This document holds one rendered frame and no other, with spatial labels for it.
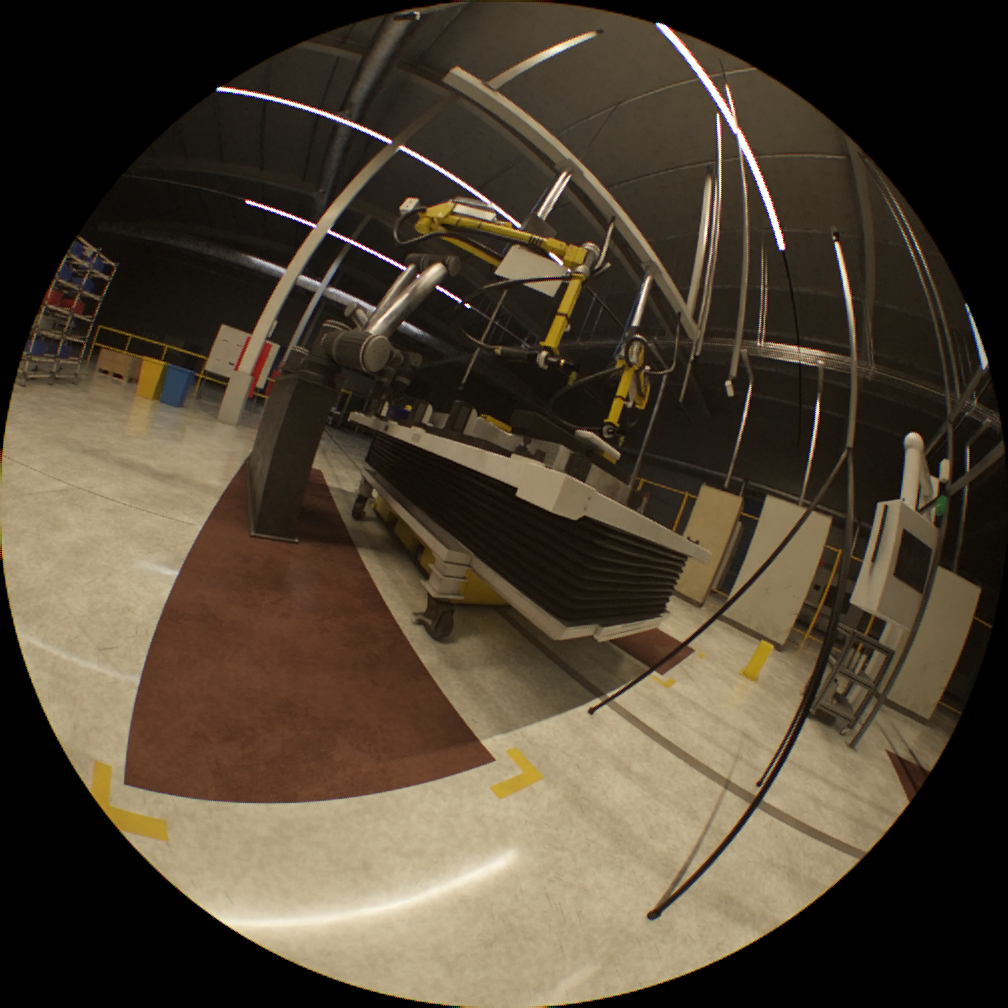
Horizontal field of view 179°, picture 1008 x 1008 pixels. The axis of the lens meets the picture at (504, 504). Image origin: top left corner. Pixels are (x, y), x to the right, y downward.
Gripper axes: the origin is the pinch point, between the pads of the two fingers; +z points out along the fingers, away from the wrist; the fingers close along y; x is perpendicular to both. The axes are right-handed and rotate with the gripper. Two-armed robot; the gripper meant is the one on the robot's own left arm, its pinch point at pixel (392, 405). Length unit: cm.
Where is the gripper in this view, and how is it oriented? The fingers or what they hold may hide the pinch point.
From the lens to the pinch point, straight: 222.4
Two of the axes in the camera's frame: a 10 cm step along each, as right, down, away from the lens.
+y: 7.3, 2.3, 6.5
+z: -3.7, 9.3, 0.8
